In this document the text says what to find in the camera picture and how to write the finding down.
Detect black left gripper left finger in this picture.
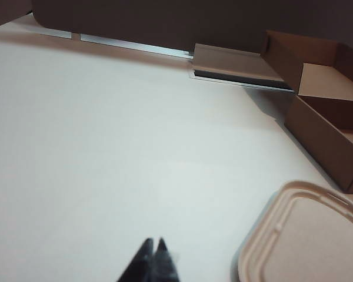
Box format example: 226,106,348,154
116,238,155,282

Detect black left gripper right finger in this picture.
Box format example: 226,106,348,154
154,237,181,282

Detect beige moulded pulp lid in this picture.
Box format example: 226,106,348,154
237,180,353,282

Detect brown corrugated cardboard box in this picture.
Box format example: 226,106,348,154
260,29,353,195

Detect large dark rounded panel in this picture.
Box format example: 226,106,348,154
31,0,353,57

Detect aluminium table edge rail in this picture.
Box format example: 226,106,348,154
39,29,297,93

